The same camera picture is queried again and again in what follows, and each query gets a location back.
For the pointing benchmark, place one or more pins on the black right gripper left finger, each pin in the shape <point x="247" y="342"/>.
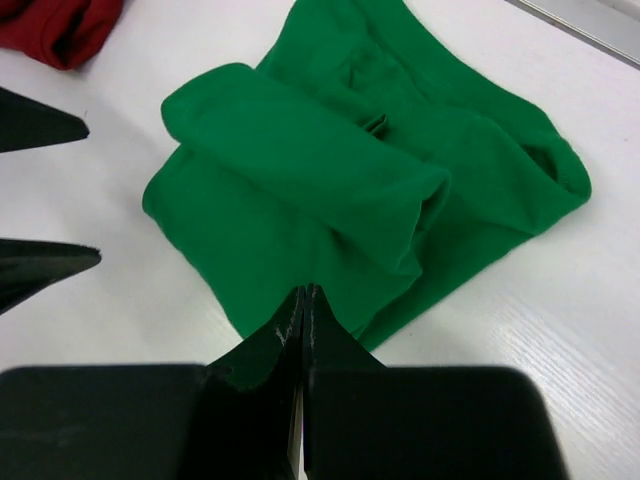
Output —
<point x="231" y="419"/>

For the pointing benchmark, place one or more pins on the green t shirt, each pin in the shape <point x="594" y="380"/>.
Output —
<point x="359" y="155"/>

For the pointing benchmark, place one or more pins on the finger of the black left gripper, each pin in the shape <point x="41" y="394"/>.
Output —
<point x="28" y="267"/>
<point x="28" y="124"/>

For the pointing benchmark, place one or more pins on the dark red t shirt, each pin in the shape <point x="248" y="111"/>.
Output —
<point x="63" y="34"/>

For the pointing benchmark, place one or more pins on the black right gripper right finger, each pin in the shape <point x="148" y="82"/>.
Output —
<point x="366" y="420"/>

